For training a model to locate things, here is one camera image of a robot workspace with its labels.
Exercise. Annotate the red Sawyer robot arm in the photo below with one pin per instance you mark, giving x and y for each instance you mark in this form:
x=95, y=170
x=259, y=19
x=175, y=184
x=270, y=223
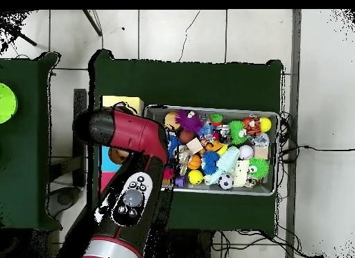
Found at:
x=136, y=133

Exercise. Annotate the brown toy football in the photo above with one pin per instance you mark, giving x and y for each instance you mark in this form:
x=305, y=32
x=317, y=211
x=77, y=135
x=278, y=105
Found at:
x=186, y=137

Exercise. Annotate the cream knit cloth roll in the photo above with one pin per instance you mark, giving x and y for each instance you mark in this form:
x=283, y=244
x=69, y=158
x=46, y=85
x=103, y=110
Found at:
x=241, y=172

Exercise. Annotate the wooden three-hole box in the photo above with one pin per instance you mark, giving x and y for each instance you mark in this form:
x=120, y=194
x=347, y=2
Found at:
x=125, y=101

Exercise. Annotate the green covered side table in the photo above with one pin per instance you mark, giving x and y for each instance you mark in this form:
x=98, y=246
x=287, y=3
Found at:
x=28, y=158

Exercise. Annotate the dark green tablecloth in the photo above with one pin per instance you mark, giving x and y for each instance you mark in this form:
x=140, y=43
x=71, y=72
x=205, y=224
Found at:
x=188, y=80

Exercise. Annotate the lime green round object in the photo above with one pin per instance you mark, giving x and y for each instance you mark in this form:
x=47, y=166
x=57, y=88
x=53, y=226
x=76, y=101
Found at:
x=4, y=102

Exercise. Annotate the purple spiky ball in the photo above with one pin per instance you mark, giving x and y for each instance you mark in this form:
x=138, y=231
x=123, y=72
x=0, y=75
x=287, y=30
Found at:
x=191, y=121

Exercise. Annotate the green spiky ball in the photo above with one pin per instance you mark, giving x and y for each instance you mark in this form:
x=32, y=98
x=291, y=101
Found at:
x=258, y=168

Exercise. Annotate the yellow ball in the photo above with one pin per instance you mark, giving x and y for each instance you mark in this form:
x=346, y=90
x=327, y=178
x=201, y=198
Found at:
x=195, y=177

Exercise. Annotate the orange tiger plush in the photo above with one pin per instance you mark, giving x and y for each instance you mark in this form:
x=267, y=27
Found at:
x=252, y=125

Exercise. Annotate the mint green knit cloth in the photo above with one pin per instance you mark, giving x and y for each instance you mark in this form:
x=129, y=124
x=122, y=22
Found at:
x=226, y=162

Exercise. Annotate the black upright bar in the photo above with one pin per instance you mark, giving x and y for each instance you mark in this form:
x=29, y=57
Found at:
x=80, y=100

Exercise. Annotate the black tripod leg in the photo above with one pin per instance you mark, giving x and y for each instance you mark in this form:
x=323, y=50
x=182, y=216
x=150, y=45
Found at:
x=19, y=33
x=93, y=23

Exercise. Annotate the black and white soccer ball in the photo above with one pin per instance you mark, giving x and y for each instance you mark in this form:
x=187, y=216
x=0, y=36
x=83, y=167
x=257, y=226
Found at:
x=226, y=182

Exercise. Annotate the clear mesh bin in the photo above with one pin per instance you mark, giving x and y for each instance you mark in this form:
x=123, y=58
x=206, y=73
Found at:
x=233, y=109

